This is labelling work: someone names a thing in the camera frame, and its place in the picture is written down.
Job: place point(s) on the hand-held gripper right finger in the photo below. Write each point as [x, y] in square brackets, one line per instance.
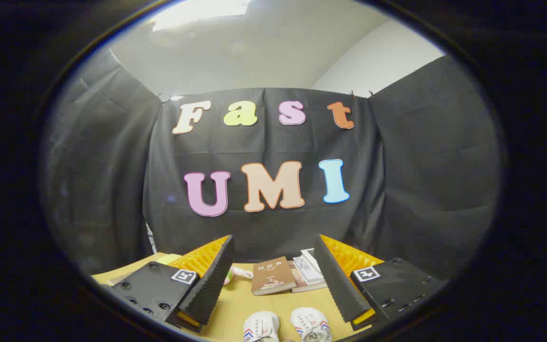
[337, 285]

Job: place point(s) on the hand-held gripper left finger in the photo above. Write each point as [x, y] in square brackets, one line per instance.
[207, 285]

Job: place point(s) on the white canvas shoe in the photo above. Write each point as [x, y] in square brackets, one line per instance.
[260, 327]
[309, 323]

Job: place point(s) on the pinkish brown book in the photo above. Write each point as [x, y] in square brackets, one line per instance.
[307, 286]

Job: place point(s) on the thick white book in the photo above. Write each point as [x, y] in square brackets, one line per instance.
[312, 260]

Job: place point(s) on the brown cover book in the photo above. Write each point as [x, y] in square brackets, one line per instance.
[273, 278]

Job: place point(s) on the pink and green plush toy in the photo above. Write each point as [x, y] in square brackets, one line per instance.
[240, 273]

